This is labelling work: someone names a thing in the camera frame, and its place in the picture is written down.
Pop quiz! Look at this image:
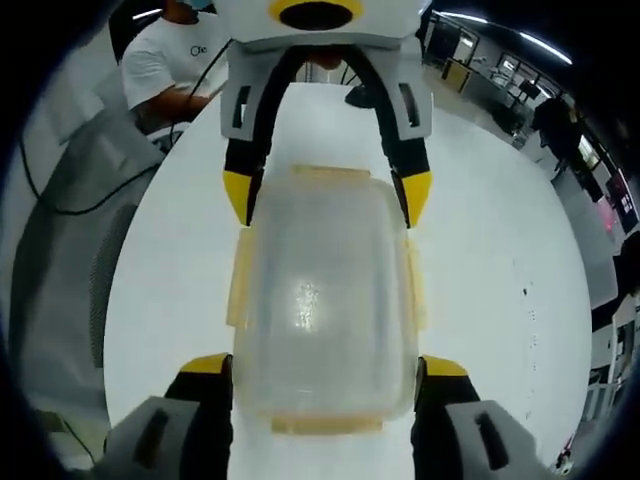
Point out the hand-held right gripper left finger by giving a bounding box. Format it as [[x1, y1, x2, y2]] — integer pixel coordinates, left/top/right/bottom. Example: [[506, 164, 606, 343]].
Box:
[[102, 351, 236, 480]]

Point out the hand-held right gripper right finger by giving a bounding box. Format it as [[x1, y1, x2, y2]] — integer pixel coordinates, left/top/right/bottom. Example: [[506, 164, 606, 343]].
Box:
[[412, 353, 549, 480]]

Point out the clear plastic buckle container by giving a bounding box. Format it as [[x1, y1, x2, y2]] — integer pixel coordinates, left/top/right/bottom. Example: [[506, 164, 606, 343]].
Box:
[[225, 163, 431, 435]]

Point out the person's left hand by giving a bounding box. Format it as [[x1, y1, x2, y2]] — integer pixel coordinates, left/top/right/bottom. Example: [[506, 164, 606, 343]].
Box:
[[308, 48, 347, 72]]

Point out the small black object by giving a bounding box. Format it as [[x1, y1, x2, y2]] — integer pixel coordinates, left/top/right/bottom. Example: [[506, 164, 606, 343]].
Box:
[[343, 83, 375, 109]]

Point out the yellow framed panel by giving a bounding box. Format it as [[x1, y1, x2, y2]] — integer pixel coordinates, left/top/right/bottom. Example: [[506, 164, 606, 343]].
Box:
[[440, 55, 472, 95]]

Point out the person's head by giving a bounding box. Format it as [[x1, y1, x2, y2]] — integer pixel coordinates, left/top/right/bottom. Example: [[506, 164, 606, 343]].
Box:
[[160, 0, 217, 24]]

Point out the person in white shirt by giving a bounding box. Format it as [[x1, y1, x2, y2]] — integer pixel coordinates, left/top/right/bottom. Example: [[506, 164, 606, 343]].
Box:
[[121, 13, 232, 114]]

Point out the ceiling light strip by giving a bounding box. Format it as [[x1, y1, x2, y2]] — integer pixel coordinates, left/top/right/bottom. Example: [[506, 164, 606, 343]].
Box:
[[519, 28, 574, 65]]

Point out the grey mesh office chair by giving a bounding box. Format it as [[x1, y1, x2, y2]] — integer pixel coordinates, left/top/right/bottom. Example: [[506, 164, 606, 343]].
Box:
[[9, 107, 169, 371]]

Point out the desk monitor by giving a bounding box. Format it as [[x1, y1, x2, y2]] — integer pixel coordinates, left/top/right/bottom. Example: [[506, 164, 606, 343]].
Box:
[[604, 164, 636, 236]]

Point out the black cable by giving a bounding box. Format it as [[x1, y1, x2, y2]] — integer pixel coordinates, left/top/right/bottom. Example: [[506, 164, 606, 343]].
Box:
[[18, 37, 232, 216]]

